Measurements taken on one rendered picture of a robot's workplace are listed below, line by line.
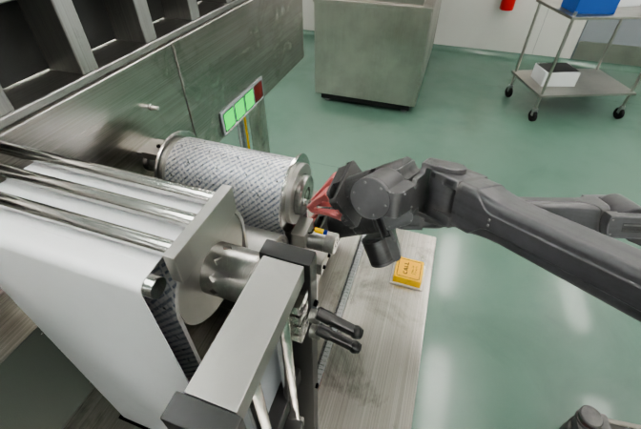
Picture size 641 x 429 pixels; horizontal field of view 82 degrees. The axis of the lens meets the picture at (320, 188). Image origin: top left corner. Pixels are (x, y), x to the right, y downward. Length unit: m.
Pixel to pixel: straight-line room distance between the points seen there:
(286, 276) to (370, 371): 0.58
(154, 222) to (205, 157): 0.32
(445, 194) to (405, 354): 0.48
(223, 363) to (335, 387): 0.58
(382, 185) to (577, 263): 0.21
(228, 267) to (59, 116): 0.38
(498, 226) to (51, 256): 0.46
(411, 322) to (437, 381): 0.98
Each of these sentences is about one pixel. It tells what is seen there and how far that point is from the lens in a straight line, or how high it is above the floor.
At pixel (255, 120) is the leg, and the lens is 1.65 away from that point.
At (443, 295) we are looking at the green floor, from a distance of 2.14.
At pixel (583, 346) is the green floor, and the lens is 2.27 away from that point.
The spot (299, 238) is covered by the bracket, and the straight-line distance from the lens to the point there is 0.68.
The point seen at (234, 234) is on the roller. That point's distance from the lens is 0.50.
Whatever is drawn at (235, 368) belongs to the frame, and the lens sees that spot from 0.29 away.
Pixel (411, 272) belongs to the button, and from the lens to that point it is 1.00.
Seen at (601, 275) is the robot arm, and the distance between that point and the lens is 0.43.
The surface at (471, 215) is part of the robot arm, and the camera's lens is 0.49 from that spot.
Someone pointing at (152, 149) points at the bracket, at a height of 1.29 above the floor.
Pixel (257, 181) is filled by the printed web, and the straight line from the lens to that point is 0.65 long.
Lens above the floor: 1.70
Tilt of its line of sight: 40 degrees down
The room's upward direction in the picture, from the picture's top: straight up
